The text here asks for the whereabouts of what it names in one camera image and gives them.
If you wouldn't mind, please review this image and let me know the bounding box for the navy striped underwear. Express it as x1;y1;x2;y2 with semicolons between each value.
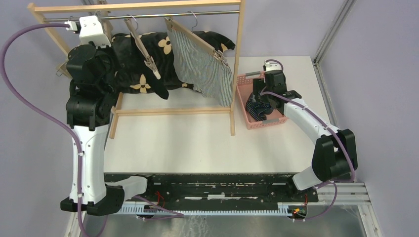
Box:
245;93;274;121

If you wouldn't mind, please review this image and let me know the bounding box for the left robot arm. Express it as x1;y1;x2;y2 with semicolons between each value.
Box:
60;44;156;216

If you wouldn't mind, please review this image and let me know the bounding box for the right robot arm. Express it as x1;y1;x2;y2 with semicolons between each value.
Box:
248;70;358;201

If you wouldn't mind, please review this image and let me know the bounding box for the grey striped underwear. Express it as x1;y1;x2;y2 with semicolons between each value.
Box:
168;30;233;107

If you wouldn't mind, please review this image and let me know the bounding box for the empty wooden clip hanger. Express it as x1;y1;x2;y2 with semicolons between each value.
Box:
55;62;72;79

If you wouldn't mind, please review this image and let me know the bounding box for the pink perforated plastic basket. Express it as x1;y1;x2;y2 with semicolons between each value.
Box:
236;71;288;130

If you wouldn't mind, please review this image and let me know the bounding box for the black blanket with cream flowers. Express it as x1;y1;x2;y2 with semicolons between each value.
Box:
111;31;235;94

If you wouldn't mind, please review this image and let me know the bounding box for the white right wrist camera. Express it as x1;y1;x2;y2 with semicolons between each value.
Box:
263;61;283;72

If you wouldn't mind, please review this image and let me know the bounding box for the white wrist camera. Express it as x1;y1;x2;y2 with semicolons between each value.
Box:
64;15;111;48
263;61;283;72

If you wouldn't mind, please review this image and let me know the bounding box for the grey metal corner rail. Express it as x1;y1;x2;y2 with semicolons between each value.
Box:
312;0;357;125

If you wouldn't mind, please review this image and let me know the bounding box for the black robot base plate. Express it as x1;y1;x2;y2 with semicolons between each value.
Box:
104;172;319;212

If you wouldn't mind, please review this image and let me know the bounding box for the white slotted cable duct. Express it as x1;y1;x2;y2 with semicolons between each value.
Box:
117;202;294;217

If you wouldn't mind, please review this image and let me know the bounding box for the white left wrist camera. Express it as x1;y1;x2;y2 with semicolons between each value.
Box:
64;15;111;48

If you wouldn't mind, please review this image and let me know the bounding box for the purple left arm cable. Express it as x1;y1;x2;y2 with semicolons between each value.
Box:
0;23;109;237

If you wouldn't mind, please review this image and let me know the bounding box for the metal clothes rail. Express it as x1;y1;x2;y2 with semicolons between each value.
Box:
43;10;239;23

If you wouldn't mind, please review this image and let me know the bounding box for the wooden clothes rack frame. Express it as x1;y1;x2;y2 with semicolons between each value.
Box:
27;0;245;139

